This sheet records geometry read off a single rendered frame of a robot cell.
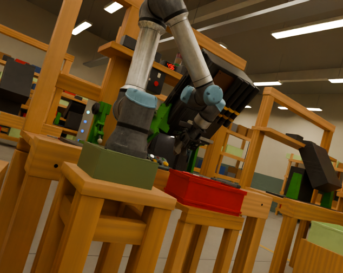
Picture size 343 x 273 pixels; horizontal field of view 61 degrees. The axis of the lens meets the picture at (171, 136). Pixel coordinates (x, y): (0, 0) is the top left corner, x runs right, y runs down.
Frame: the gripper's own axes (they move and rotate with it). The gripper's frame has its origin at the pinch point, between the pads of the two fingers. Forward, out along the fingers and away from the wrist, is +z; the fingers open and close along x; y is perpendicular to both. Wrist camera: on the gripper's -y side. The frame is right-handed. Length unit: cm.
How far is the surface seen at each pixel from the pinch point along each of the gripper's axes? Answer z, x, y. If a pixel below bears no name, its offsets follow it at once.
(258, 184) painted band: 387, 872, -518
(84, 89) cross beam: 23, -33, -72
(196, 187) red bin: -3.5, -0.8, 26.5
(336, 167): 114, 829, -345
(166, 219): -5, -24, 46
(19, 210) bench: 34, -60, 19
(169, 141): 19.6, 22.6, -38.5
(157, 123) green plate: 5.6, 1.8, -31.5
